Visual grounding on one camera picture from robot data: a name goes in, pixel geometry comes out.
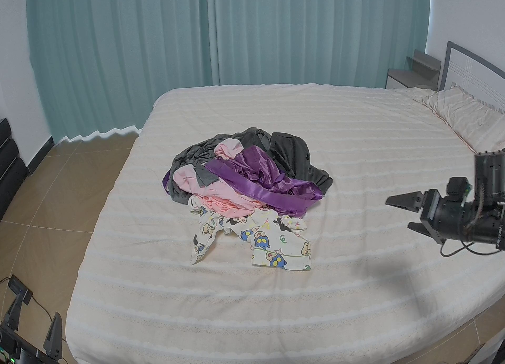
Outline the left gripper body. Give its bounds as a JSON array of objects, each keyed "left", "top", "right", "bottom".
[{"left": 0, "top": 325, "right": 60, "bottom": 364}]

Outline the blue-green curtain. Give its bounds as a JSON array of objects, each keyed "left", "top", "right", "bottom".
[{"left": 27, "top": 0, "right": 431, "bottom": 144}]

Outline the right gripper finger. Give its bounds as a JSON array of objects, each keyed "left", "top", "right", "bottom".
[
  {"left": 408, "top": 221, "right": 439, "bottom": 245},
  {"left": 386, "top": 191, "right": 428, "bottom": 214}
]

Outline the black cable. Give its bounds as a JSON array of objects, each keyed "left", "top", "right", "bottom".
[
  {"left": 0, "top": 276, "right": 54, "bottom": 320},
  {"left": 440, "top": 236, "right": 488, "bottom": 258}
]

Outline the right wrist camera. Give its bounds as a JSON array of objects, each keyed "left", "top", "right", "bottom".
[{"left": 446, "top": 177, "right": 473, "bottom": 208}]

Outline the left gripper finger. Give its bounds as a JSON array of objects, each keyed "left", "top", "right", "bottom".
[
  {"left": 43, "top": 312, "right": 64, "bottom": 358},
  {"left": 5, "top": 293, "right": 25, "bottom": 332}
]

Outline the white printed pyjama top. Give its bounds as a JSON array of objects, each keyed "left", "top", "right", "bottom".
[{"left": 189, "top": 196, "right": 312, "bottom": 272}]

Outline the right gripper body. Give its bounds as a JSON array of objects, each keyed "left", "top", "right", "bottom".
[{"left": 420, "top": 190, "right": 480, "bottom": 245}]

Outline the pile of clothes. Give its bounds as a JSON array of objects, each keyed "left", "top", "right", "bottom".
[{"left": 163, "top": 127, "right": 333, "bottom": 219}]

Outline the black power strip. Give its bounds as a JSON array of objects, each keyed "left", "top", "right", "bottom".
[{"left": 8, "top": 274, "right": 33, "bottom": 305}]

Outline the grey white bedside table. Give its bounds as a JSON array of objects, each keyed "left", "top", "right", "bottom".
[{"left": 386, "top": 49, "right": 442, "bottom": 92}]

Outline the black chest of drawers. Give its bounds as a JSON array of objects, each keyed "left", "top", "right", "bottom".
[{"left": 0, "top": 118, "right": 29, "bottom": 222}]

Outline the pale pink pillow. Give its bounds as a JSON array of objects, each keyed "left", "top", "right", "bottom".
[{"left": 412, "top": 87, "right": 505, "bottom": 154}]

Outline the bed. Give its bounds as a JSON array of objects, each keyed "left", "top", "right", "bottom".
[{"left": 63, "top": 41, "right": 505, "bottom": 364}]

